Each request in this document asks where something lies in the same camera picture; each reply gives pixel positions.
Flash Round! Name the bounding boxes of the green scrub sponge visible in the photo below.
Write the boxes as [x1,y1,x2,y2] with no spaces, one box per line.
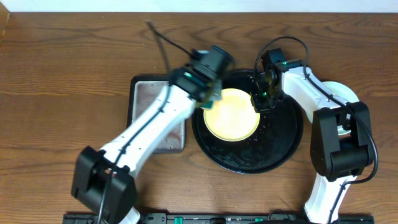
[200,101,214,110]

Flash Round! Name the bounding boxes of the yellow plate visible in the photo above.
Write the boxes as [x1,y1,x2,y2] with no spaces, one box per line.
[203,88,260,142]

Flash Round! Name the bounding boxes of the light green plate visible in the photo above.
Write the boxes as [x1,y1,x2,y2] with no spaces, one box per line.
[306,81,359,136]

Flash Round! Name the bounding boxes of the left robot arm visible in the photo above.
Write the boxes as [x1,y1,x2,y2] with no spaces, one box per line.
[71,67,222,223]

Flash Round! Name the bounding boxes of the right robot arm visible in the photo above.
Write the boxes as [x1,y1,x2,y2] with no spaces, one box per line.
[253,59,379,223]

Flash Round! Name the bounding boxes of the round black tray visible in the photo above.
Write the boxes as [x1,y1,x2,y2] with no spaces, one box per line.
[191,68,305,174]

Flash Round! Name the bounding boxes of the rectangular black soapy tray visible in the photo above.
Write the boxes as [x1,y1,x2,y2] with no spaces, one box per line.
[127,74,186,153]

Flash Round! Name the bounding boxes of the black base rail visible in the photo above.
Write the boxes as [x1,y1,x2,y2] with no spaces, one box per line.
[62,212,375,224]

